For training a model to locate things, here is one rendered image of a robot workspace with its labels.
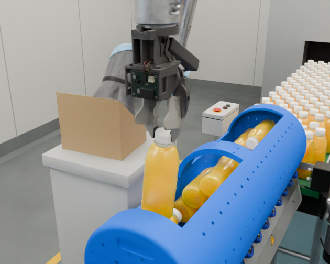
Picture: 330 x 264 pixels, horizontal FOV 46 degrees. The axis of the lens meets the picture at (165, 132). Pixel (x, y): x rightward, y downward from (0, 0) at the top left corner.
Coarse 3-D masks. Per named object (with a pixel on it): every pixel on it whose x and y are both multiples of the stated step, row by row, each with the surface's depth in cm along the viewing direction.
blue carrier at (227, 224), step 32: (288, 128) 127; (192, 160) 116; (256, 160) 103; (288, 160) 118; (224, 192) 87; (256, 192) 95; (128, 224) 72; (160, 224) 73; (192, 224) 75; (224, 224) 81; (256, 224) 93; (96, 256) 79; (128, 256) 74; (160, 256) 70; (192, 256) 70; (224, 256) 77
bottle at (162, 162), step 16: (160, 144) 73; (160, 160) 73; (176, 160) 74; (144, 176) 77; (160, 176) 74; (176, 176) 76; (144, 192) 77; (160, 192) 75; (144, 208) 79; (160, 208) 77
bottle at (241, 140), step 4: (248, 128) 146; (252, 128) 145; (244, 132) 143; (248, 132) 141; (240, 136) 139; (244, 136) 137; (236, 140) 136; (240, 140) 134; (244, 140) 134; (240, 144) 133; (244, 144) 133
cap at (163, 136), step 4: (160, 128) 74; (156, 132) 73; (160, 132) 73; (164, 132) 73; (168, 132) 73; (156, 136) 73; (160, 136) 72; (164, 136) 72; (168, 136) 72; (156, 140) 73; (160, 140) 72; (164, 140) 72; (168, 140) 72; (164, 144) 72
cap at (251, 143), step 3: (249, 138) 128; (252, 138) 127; (246, 141) 128; (249, 141) 127; (252, 141) 127; (255, 141) 126; (246, 144) 128; (249, 144) 128; (252, 144) 127; (255, 144) 127; (249, 147) 128; (252, 147) 127
